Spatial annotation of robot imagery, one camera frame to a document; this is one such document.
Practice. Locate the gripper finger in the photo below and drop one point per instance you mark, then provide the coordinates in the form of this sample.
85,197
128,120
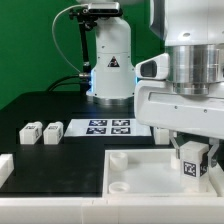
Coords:
177,142
214,145

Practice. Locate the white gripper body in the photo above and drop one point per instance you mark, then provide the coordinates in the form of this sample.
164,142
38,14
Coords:
155,104

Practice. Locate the white square tabletop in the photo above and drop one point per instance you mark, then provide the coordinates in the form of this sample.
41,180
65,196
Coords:
147,173

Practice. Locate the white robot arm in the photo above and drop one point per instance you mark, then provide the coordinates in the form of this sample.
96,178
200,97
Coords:
171,65

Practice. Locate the white marker sheet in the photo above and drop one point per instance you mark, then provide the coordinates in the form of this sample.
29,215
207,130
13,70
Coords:
106,127

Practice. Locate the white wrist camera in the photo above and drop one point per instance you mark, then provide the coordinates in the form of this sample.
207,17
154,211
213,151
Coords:
156,68

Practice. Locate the white obstacle wall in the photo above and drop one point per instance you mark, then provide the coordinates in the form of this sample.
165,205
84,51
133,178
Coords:
76,210

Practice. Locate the black camera on stand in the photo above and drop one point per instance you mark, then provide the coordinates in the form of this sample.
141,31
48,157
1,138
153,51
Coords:
104,8

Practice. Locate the black camera stand pole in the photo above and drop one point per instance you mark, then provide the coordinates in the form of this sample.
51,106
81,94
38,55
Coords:
86,23

